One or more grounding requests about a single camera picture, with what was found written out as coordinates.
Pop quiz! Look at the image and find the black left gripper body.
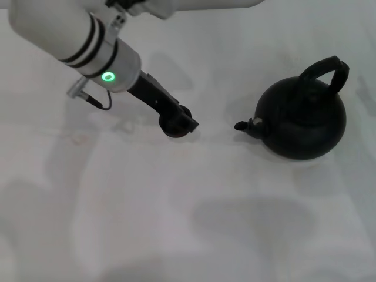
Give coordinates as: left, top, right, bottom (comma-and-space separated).
126, 72, 182, 118

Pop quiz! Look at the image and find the dark brown round teacup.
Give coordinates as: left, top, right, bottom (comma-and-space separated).
159, 113, 192, 139

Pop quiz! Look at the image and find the black round teapot with handle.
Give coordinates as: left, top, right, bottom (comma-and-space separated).
234, 55, 351, 161

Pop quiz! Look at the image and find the dark red cable with connector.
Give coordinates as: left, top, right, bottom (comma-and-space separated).
66, 78, 113, 112

